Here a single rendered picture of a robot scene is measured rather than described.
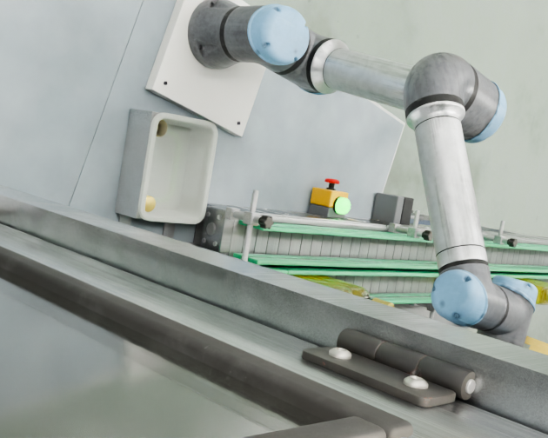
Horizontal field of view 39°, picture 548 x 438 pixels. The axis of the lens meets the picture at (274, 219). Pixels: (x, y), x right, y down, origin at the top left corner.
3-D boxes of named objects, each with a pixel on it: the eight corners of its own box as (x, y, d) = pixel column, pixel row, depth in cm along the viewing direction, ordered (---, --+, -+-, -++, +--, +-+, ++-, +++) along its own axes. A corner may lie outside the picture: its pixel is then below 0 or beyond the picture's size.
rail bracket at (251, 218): (216, 261, 169) (256, 274, 160) (229, 184, 168) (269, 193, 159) (226, 262, 171) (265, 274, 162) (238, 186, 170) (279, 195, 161)
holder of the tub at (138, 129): (110, 237, 165) (131, 244, 160) (130, 108, 163) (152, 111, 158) (174, 241, 177) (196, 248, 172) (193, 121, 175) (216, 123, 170)
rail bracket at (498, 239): (472, 239, 244) (511, 247, 235) (477, 215, 244) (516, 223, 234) (479, 239, 247) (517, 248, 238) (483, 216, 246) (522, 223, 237)
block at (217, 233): (197, 247, 174) (217, 253, 169) (203, 204, 173) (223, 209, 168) (209, 247, 176) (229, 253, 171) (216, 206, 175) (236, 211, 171)
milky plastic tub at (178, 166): (115, 213, 164) (138, 220, 158) (130, 107, 162) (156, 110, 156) (179, 218, 177) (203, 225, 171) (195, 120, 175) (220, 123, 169)
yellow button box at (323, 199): (306, 212, 207) (327, 217, 202) (311, 184, 206) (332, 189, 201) (324, 214, 212) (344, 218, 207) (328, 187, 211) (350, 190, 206)
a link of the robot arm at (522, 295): (518, 276, 118) (499, 348, 117) (549, 290, 126) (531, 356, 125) (473, 266, 123) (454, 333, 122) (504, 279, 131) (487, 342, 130)
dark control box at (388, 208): (370, 218, 226) (393, 223, 221) (375, 191, 226) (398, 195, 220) (386, 220, 232) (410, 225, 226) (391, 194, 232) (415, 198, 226)
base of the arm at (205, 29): (197, -13, 166) (228, -15, 159) (247, 13, 177) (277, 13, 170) (179, 55, 166) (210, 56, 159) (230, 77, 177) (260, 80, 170)
